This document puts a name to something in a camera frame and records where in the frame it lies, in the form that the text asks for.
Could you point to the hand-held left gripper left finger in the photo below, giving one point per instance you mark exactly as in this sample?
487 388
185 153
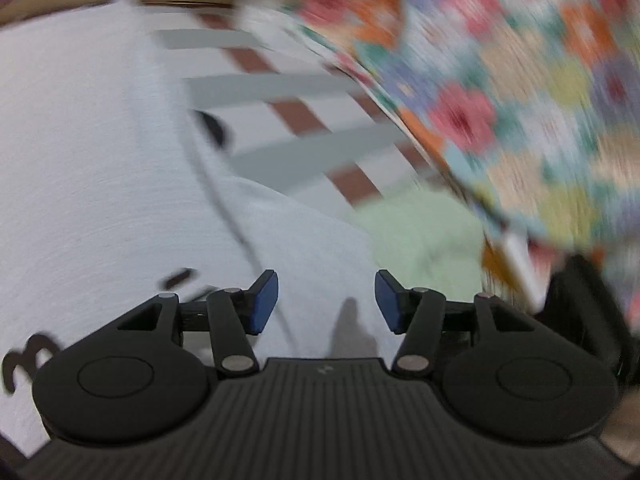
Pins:
262 305

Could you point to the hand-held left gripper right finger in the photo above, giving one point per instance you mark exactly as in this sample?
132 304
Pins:
387 305

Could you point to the light grey garment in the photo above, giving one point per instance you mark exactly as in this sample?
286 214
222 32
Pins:
100 185

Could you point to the light green blanket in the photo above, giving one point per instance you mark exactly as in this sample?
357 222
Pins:
425 240

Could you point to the checkered cartoon dog rug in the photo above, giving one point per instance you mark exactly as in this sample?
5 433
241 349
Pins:
300 150

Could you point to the colourful floral quilt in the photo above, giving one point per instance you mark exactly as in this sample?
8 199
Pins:
500 85

